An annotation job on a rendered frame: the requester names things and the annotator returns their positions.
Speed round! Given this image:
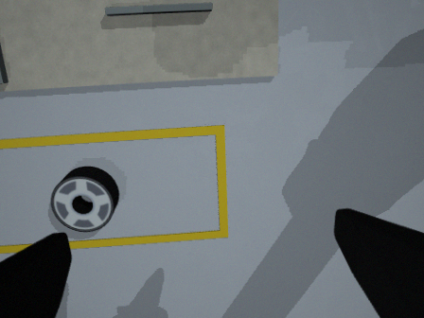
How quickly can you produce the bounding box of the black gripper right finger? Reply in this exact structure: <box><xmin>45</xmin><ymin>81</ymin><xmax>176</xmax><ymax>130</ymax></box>
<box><xmin>334</xmin><ymin>208</ymin><xmax>424</xmax><ymax>318</ymax></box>

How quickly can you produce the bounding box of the yellow rectangular outline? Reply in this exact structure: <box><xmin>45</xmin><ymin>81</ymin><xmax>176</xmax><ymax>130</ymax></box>
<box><xmin>0</xmin><ymin>125</ymin><xmax>228</xmax><ymax>249</ymax></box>

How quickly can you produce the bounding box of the black and grey wheel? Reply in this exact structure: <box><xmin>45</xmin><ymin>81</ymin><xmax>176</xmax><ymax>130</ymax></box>
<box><xmin>51</xmin><ymin>167</ymin><xmax>119</xmax><ymax>232</ymax></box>

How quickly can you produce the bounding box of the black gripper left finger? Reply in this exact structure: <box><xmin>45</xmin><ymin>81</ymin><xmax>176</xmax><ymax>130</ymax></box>
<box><xmin>0</xmin><ymin>233</ymin><xmax>71</xmax><ymax>318</ymax></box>

